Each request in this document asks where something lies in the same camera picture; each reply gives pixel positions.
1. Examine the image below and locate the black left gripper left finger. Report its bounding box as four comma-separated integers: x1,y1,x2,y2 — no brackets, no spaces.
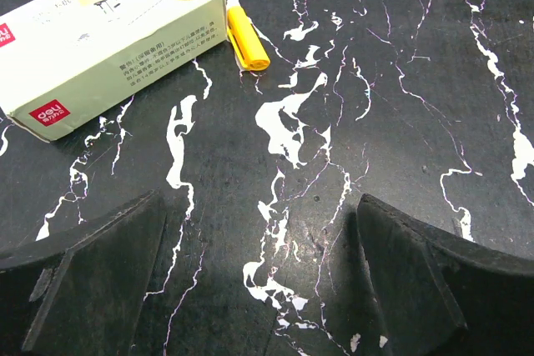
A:
1,191,166,355

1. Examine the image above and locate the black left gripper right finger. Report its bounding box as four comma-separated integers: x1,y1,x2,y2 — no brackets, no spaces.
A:
356,194,533,355

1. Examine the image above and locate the pale green staples box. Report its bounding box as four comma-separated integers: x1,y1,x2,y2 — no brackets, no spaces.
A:
1,0,227,142

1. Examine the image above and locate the yellow capped marker pen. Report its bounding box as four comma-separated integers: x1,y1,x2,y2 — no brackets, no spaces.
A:
225,0,270,72

